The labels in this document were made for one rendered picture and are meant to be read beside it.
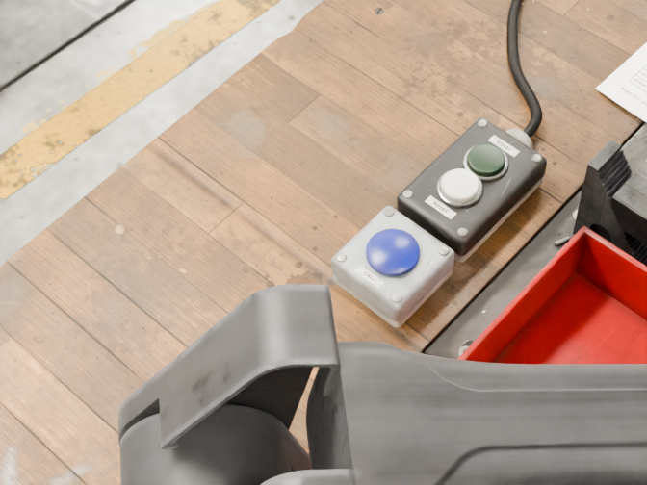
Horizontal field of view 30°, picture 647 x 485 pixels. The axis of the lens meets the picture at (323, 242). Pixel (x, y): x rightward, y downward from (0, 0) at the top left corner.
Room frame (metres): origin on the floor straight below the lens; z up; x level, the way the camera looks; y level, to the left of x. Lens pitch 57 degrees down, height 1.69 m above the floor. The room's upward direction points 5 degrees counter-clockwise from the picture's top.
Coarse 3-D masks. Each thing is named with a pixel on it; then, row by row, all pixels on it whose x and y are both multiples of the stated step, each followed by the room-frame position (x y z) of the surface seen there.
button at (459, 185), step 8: (448, 176) 0.55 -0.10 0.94; (456, 176) 0.55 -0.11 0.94; (464, 176) 0.55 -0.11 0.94; (472, 176) 0.54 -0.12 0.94; (448, 184) 0.54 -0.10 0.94; (456, 184) 0.54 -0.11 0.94; (464, 184) 0.54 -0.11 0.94; (472, 184) 0.54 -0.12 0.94; (448, 192) 0.53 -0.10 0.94; (456, 192) 0.53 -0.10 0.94; (464, 192) 0.53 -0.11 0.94; (472, 192) 0.53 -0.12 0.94; (456, 200) 0.53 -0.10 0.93; (464, 200) 0.53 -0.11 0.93
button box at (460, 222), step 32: (512, 0) 0.75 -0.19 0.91; (512, 32) 0.72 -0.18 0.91; (512, 64) 0.68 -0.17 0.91; (480, 128) 0.60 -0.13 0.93; (512, 128) 0.60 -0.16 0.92; (448, 160) 0.57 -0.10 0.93; (512, 160) 0.56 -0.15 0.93; (544, 160) 0.56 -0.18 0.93; (416, 192) 0.54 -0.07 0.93; (480, 192) 0.53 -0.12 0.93; (512, 192) 0.53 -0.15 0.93; (448, 224) 0.51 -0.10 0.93; (480, 224) 0.51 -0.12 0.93
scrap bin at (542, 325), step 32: (576, 256) 0.47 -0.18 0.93; (608, 256) 0.45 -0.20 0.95; (544, 288) 0.44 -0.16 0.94; (576, 288) 0.46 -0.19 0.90; (608, 288) 0.45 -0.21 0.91; (640, 288) 0.43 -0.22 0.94; (512, 320) 0.41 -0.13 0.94; (544, 320) 0.43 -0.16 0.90; (576, 320) 0.43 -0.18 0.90; (608, 320) 0.43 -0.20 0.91; (640, 320) 0.42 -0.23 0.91; (480, 352) 0.39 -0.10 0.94; (512, 352) 0.41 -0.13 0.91; (544, 352) 0.41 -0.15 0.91; (576, 352) 0.40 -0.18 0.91; (608, 352) 0.40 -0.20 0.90; (640, 352) 0.40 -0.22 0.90
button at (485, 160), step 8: (480, 144) 0.57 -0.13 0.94; (488, 144) 0.57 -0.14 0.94; (472, 152) 0.57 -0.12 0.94; (480, 152) 0.57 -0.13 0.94; (488, 152) 0.57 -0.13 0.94; (496, 152) 0.57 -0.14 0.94; (472, 160) 0.56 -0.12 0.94; (480, 160) 0.56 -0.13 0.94; (488, 160) 0.56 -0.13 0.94; (496, 160) 0.56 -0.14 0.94; (504, 160) 0.56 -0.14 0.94; (472, 168) 0.55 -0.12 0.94; (480, 168) 0.55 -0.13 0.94; (488, 168) 0.55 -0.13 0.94; (496, 168) 0.55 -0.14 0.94; (488, 176) 0.55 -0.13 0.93
